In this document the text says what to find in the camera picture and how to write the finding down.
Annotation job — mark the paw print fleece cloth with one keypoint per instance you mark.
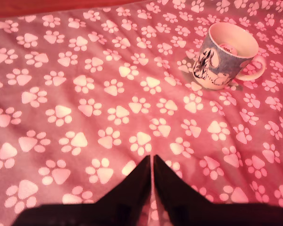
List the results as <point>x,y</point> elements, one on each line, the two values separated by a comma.
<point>85,94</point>

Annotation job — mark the white cartoon print mug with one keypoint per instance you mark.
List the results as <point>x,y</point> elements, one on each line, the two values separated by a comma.
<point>217,66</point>

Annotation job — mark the cream coffee capsule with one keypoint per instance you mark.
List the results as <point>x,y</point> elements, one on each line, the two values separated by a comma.
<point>228,49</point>

